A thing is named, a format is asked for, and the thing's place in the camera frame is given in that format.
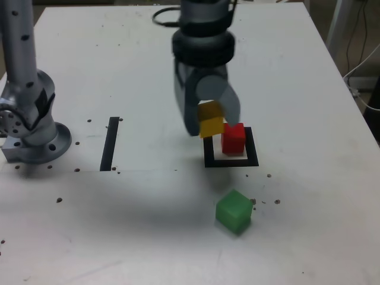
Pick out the black tape strip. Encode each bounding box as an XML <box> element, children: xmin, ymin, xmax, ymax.
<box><xmin>99</xmin><ymin>116</ymin><xmax>120</xmax><ymax>172</ymax></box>

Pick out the red cube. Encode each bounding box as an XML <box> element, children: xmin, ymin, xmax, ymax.
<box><xmin>221</xmin><ymin>122</ymin><xmax>246</xmax><ymax>156</ymax></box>

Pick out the green cube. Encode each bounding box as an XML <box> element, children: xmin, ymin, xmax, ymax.
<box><xmin>215</xmin><ymin>189</ymin><xmax>254</xmax><ymax>236</ymax></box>

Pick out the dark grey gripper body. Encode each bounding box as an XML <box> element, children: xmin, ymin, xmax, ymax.
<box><xmin>189</xmin><ymin>64</ymin><xmax>229</xmax><ymax>84</ymax></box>

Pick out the white cable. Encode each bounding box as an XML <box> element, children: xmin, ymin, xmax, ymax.
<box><xmin>344</xmin><ymin>78</ymin><xmax>380</xmax><ymax>111</ymax></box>
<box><xmin>343</xmin><ymin>43</ymin><xmax>380</xmax><ymax>80</ymax></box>

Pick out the white metal stand leg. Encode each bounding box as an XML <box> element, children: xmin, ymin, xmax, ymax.
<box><xmin>325</xmin><ymin>0</ymin><xmax>347</xmax><ymax>62</ymax></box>

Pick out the thin black hanging cable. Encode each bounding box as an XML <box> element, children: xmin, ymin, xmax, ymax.
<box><xmin>346</xmin><ymin>0</ymin><xmax>369</xmax><ymax>78</ymax></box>

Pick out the yellow cube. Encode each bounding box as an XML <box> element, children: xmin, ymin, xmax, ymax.
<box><xmin>197</xmin><ymin>100</ymin><xmax>226</xmax><ymax>139</ymax></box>

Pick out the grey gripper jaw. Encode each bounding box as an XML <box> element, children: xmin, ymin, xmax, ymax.
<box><xmin>173</xmin><ymin>58</ymin><xmax>202</xmax><ymax>138</ymax></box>
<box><xmin>195</xmin><ymin>74</ymin><xmax>242</xmax><ymax>127</ymax></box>

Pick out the black tape square outline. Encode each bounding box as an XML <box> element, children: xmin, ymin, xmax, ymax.
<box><xmin>203</xmin><ymin>126</ymin><xmax>259</xmax><ymax>168</ymax></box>

